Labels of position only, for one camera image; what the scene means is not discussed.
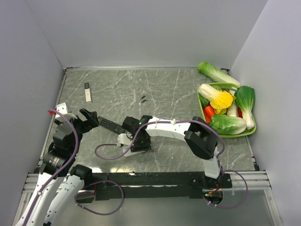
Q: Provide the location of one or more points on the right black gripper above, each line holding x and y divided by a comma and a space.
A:
146, 147

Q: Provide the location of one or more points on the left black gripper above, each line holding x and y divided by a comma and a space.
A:
91, 117

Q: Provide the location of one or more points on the black TV remote control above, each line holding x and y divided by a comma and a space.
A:
112, 126

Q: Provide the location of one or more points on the white slim remote control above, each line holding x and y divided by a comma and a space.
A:
87, 93

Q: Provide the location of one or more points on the red white AC remote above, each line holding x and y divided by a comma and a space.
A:
129, 153

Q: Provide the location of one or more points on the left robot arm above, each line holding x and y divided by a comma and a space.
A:
59, 180

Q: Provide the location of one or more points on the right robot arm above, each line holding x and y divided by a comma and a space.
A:
201, 138

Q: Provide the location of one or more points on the orange carrot toy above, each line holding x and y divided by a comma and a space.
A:
209, 113

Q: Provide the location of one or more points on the green plastic basket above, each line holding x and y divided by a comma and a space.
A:
231, 88

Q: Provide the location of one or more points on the light green cabbage front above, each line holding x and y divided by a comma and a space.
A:
227, 125

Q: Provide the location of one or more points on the yellow white cabbage toy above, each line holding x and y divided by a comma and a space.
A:
219, 100

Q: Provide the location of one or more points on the white radish toy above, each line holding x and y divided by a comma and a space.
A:
232, 111

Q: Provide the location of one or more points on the napa cabbage on table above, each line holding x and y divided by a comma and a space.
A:
216, 74

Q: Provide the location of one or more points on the red pepper toy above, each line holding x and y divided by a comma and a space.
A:
240, 113

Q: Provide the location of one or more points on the dark green bok choy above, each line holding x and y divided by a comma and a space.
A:
245, 100

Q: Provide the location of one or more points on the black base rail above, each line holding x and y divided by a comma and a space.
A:
155, 185

